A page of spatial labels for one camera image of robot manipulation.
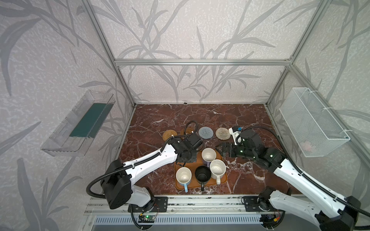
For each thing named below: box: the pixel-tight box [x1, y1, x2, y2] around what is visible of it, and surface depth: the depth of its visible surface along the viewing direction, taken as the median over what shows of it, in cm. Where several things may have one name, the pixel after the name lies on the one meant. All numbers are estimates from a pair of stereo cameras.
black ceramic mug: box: [194, 165, 212, 192], surface depth 77 cm
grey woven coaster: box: [198, 126, 214, 140], surface depth 104 cm
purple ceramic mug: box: [201, 147, 217, 168], surface depth 87 cm
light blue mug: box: [175, 166, 193, 193], surface depth 77 cm
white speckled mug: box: [209, 159, 227, 185], surface depth 79 cm
